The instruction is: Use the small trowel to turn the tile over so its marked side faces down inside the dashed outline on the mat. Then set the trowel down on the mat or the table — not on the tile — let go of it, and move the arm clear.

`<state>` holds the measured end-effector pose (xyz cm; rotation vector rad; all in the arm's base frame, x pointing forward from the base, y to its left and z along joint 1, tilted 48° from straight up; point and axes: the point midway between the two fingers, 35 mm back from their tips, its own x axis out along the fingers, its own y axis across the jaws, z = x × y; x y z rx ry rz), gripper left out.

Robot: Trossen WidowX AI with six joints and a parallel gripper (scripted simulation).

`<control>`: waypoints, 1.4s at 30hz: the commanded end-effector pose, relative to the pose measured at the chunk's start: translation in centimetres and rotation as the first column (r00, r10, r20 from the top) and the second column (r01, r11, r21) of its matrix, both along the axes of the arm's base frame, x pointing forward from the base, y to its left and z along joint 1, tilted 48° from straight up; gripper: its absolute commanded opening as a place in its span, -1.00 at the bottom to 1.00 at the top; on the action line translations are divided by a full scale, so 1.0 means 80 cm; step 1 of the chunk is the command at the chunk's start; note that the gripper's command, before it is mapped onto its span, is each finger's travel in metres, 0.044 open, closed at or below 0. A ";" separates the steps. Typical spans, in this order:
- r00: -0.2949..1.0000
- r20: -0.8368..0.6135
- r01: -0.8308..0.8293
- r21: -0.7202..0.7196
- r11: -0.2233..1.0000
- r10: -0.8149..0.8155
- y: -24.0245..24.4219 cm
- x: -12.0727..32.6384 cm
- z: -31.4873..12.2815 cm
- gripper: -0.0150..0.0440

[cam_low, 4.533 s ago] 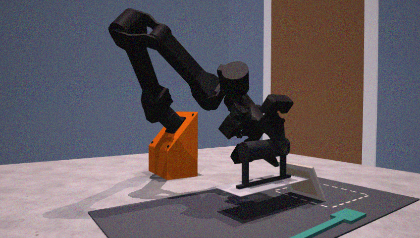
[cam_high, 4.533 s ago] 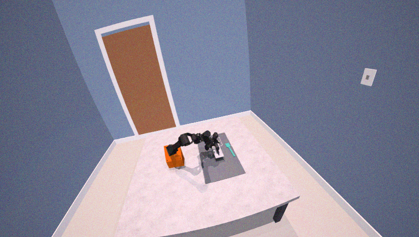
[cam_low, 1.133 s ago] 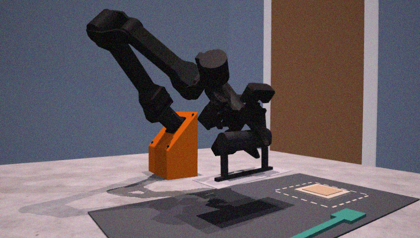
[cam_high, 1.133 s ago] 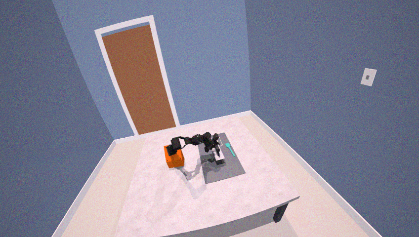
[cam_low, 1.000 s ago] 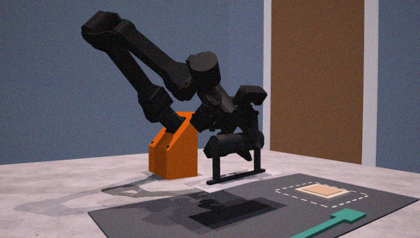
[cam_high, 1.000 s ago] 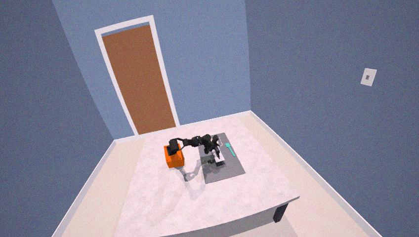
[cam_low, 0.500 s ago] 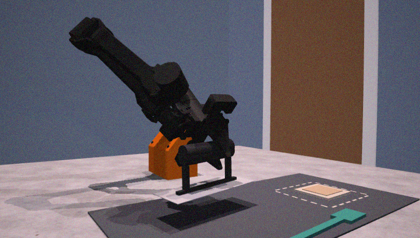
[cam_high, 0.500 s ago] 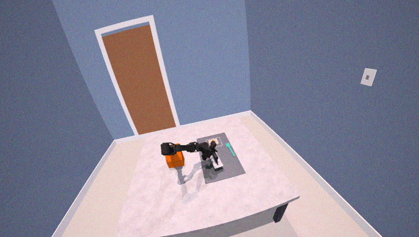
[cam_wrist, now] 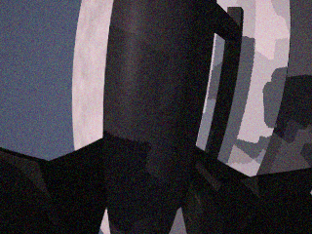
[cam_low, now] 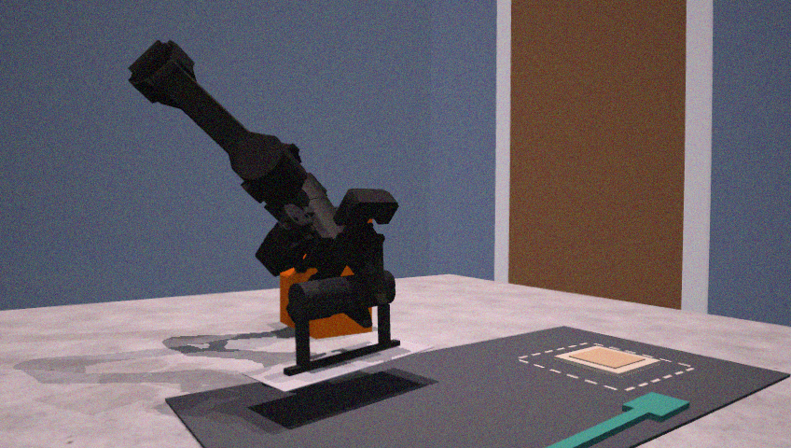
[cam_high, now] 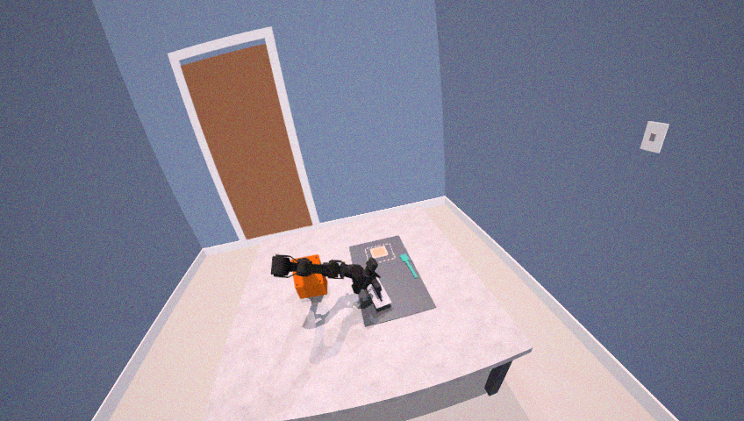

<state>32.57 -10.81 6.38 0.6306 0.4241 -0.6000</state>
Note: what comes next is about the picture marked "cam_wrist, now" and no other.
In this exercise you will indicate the dark grey flat mat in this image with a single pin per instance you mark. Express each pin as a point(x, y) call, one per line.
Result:
point(290, 146)

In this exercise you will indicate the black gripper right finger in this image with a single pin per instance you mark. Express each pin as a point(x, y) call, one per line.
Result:
point(216, 199)

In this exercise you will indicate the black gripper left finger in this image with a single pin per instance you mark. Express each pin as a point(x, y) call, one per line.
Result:
point(70, 188)

